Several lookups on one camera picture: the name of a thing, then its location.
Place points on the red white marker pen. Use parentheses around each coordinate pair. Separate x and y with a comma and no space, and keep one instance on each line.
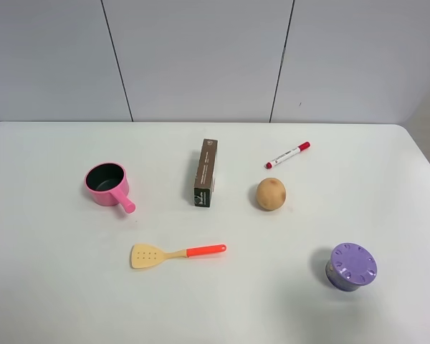
(278,160)

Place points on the pink toy saucepan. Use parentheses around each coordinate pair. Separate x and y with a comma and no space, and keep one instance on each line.
(107,183)

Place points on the brown rectangular carton box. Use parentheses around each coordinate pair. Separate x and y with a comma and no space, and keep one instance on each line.
(205,174)

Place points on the yellow spatula orange handle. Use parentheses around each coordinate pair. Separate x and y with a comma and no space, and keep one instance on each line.
(144,256)

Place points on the purple lidded cup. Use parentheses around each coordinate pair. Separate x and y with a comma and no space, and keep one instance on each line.
(350,266)

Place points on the brown potato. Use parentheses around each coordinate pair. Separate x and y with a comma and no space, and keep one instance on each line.
(271,194)

